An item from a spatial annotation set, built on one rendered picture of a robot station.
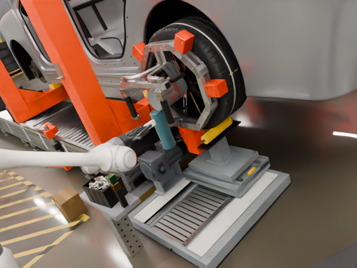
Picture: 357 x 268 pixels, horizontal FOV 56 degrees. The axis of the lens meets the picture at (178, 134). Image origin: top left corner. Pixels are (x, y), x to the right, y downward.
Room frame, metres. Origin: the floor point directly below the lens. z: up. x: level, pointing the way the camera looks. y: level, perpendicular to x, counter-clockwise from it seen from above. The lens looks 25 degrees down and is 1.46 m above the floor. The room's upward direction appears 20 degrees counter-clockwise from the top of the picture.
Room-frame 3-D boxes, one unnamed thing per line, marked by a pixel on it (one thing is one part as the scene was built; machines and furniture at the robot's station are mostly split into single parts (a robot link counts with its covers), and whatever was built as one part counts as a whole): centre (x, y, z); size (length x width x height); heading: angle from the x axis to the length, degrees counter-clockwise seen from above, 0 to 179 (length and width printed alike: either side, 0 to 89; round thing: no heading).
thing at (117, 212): (1.67, 0.51, 0.44); 0.43 x 0.17 x 0.03; 34
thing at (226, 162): (2.00, -0.22, 0.32); 0.40 x 0.30 x 0.28; 34
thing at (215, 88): (1.64, -0.27, 0.85); 0.09 x 0.08 x 0.07; 34
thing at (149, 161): (2.13, 0.12, 0.26); 0.42 x 0.18 x 0.35; 124
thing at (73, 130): (3.42, 0.83, 0.14); 2.47 x 0.85 x 0.27; 34
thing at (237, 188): (2.00, -0.22, 0.13); 0.50 x 0.36 x 0.10; 34
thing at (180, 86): (1.86, -0.02, 0.85); 0.21 x 0.14 x 0.14; 124
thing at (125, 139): (1.51, 0.24, 0.81); 0.09 x 0.08 x 0.07; 130
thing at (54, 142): (3.09, 1.15, 0.30); 0.09 x 0.05 x 0.50; 34
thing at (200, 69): (1.90, -0.08, 0.85); 0.54 x 0.07 x 0.54; 34
